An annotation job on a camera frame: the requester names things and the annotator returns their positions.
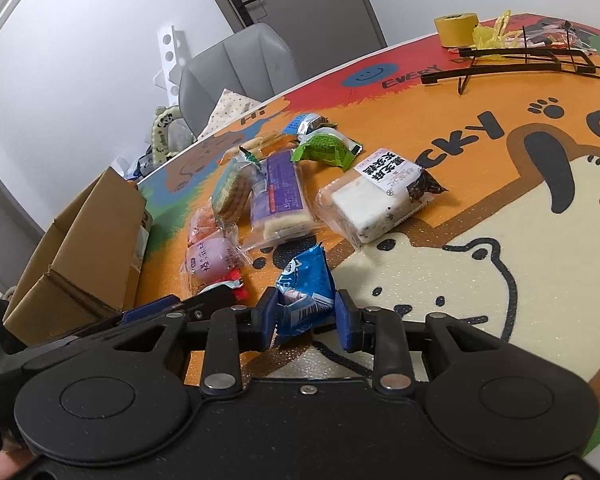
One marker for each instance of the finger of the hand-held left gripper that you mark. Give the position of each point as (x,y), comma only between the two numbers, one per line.
(145,310)

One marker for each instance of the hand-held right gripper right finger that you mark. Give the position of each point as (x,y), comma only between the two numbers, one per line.
(345,329)

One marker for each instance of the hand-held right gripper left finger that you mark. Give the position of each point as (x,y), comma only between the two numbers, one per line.
(267,321)

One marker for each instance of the large blue snack packet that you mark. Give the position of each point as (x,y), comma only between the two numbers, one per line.
(305,280)

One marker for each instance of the brown cardboard box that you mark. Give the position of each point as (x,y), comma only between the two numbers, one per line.
(80,250)

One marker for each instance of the orange-ended biscuit packet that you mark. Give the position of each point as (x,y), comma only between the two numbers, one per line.
(265,142)

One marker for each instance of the red wrapped candy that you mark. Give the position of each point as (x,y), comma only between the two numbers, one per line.
(235,277)

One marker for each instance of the pink snack packet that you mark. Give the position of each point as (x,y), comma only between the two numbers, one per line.
(202,225)
(210,257)

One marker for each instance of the white cake in clear packet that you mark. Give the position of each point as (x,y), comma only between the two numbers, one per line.
(365,200)

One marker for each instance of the round biscuits clear packet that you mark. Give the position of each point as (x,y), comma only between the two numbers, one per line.
(232,195)

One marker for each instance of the purple label cake packet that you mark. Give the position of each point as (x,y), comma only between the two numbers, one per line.
(280,190)

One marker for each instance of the blue white plastic bag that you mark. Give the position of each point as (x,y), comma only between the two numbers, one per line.
(142,162)

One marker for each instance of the panda plush toy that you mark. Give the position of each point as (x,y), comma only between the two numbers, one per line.
(162,125)

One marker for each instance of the small blue snack packet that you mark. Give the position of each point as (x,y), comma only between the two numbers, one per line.
(300,122)

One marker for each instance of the dotted cream cushion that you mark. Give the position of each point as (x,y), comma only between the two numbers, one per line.
(230,107)

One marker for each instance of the colourful printed table mat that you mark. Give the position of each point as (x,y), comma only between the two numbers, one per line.
(430,125)

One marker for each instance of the grey chair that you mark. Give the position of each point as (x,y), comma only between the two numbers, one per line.
(245,65)

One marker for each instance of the yellow tape roll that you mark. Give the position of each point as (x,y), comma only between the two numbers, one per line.
(455,30)

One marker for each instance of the grey door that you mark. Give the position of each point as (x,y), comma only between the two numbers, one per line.
(305,0)

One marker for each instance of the yellow plastic bag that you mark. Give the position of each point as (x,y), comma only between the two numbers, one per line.
(490,35)

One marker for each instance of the red clear plastic packet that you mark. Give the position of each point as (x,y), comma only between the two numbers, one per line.
(545,37)

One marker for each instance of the white perforated bracket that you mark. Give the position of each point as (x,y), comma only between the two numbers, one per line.
(167,55)

